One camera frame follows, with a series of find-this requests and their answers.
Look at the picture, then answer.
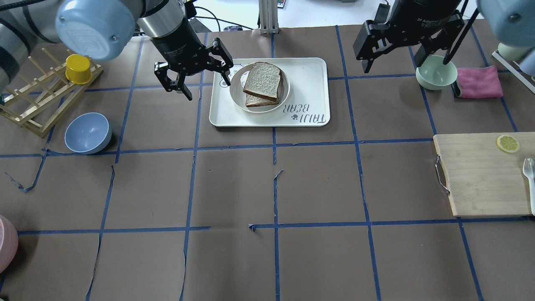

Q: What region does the white bear tray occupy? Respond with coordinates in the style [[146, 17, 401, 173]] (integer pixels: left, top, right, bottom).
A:
[[209, 57, 331, 127]]

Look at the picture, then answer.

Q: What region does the pink cloth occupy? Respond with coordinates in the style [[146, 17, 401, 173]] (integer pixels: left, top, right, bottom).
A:
[[451, 66, 503, 99]]

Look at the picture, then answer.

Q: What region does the green bowl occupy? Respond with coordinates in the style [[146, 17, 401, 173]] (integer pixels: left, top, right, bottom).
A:
[[416, 55, 458, 91]]

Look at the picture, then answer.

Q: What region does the white wire mug rack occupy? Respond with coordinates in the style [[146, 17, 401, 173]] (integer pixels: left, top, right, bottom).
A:
[[492, 50, 535, 94]]

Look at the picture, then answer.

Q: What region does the wooden cutting board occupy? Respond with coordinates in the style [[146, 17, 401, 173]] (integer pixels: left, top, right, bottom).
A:
[[433, 132, 535, 217]]

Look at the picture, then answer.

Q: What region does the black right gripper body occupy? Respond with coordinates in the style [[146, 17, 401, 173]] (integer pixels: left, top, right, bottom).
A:
[[378, 0, 460, 46]]

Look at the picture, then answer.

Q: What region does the white round plate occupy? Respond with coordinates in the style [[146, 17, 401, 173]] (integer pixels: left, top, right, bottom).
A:
[[230, 62, 290, 114]]

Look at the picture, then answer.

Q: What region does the yellow mug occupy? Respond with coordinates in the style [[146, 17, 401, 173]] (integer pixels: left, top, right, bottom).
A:
[[65, 54, 92, 84]]

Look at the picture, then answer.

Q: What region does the white plastic fork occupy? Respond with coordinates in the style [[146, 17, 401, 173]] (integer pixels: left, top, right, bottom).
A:
[[523, 158, 535, 216]]

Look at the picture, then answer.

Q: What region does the wooden dish rack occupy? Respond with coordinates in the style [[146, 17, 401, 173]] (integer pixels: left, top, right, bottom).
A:
[[1, 47, 103, 138]]

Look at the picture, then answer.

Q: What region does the blue mug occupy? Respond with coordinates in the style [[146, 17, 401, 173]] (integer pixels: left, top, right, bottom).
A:
[[519, 48, 535, 77]]

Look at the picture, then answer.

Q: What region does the lemon half slice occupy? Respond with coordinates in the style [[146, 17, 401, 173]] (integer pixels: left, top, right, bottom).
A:
[[496, 135, 520, 153]]

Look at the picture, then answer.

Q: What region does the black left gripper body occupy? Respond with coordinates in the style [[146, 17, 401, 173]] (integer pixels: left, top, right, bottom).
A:
[[137, 0, 208, 76]]

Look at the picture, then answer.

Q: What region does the blue bowl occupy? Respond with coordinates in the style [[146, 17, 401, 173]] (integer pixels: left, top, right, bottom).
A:
[[64, 112, 112, 155]]

